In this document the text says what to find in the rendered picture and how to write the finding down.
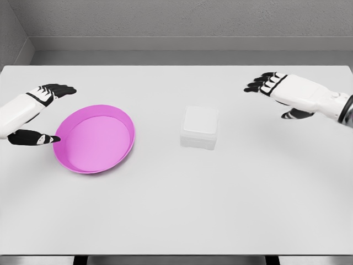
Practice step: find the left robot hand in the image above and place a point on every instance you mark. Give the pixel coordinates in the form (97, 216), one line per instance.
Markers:
(19, 113)

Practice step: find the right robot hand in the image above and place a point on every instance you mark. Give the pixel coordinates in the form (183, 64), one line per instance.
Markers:
(303, 92)

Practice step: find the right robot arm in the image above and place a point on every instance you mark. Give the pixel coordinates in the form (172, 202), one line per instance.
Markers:
(346, 110)

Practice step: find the white translucent lidded box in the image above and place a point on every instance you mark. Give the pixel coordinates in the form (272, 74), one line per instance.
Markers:
(199, 128)

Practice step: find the pink round plate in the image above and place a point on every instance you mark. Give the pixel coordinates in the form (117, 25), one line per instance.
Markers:
(95, 139)

